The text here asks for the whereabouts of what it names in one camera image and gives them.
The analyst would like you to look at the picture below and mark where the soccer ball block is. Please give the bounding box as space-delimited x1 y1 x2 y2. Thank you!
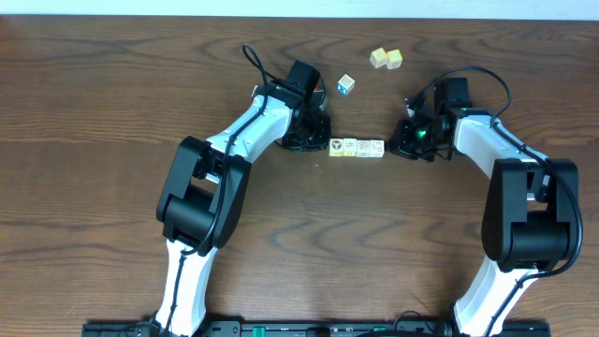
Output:
329 139 344 157

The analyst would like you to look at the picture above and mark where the yellow-edged wooden block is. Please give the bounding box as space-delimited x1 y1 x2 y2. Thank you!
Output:
343 138 358 157

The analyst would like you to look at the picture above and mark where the wooden 8 block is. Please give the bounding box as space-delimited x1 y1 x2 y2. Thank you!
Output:
370 139 385 157

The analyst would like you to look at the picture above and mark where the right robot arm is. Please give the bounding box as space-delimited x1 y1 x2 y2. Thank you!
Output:
386 73 583 336

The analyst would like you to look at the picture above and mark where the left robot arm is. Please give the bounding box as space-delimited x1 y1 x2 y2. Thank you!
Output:
150 61 331 336

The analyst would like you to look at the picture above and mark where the blue X block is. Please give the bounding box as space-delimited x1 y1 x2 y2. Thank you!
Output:
337 74 356 95

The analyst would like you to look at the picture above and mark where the yellow block right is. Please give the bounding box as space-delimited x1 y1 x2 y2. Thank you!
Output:
386 49 403 69

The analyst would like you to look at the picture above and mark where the yellow block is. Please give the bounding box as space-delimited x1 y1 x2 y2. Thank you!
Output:
386 49 403 69
370 48 387 68

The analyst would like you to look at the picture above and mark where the yellow block left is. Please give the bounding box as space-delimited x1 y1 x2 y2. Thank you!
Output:
370 48 387 68

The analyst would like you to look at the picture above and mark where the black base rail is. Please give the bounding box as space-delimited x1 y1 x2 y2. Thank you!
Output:
81 319 553 337

